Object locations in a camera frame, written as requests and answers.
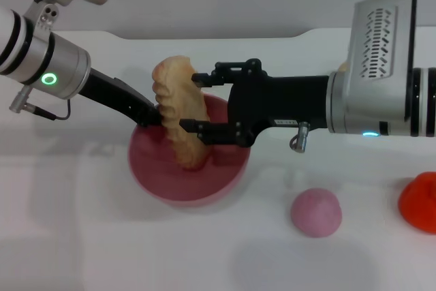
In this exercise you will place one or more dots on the red round bun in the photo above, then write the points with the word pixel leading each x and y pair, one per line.
pixel 420 202

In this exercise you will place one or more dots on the pink plastic bowl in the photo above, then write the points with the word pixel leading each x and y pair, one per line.
pixel 163 182

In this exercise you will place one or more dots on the pink round bun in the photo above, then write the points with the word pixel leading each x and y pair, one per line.
pixel 315 212

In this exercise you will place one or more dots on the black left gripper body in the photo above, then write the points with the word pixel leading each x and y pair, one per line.
pixel 116 95

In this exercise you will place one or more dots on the silver left camera bracket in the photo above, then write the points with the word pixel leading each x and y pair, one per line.
pixel 42 16

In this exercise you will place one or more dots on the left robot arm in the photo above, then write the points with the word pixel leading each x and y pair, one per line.
pixel 51 62

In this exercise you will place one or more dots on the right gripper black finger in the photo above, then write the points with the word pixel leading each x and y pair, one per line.
pixel 214 132
pixel 211 79

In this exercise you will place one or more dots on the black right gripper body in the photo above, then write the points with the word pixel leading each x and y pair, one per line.
pixel 279 100

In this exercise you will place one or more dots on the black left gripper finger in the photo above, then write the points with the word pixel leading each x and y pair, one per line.
pixel 153 117

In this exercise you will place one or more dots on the orange striped bread roll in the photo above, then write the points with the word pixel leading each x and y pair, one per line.
pixel 180 100

